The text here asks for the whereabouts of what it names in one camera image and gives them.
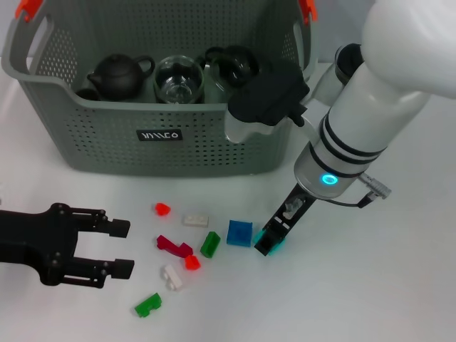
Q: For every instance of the small red slope block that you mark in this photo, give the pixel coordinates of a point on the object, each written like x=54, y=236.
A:
x=192, y=263
x=162, y=209

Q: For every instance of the glass teacup with black sleeve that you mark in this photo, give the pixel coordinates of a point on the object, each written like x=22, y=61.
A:
x=178, y=85
x=235, y=67

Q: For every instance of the white two-stud brick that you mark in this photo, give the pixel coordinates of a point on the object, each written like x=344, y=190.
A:
x=172, y=278

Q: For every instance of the white two-stud flat plate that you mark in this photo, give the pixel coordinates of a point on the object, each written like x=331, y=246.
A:
x=196, y=220

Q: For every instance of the green two-stud brick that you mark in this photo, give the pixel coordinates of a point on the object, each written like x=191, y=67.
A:
x=147, y=305

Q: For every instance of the blue square plate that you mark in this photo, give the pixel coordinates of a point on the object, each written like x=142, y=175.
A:
x=239, y=232

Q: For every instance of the dark clay teapot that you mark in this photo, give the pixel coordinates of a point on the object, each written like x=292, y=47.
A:
x=117, y=78

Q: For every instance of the grey perforated storage bin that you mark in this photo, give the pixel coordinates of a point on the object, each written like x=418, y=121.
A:
x=107, y=149

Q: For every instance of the green slope block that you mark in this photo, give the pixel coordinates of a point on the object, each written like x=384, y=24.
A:
x=210, y=245

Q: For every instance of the dark red curved block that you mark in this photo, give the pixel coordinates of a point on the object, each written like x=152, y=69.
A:
x=174, y=247

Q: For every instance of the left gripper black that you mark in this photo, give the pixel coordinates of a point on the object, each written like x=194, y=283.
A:
x=35, y=238

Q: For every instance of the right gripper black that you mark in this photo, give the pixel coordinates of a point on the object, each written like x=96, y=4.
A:
x=288, y=217

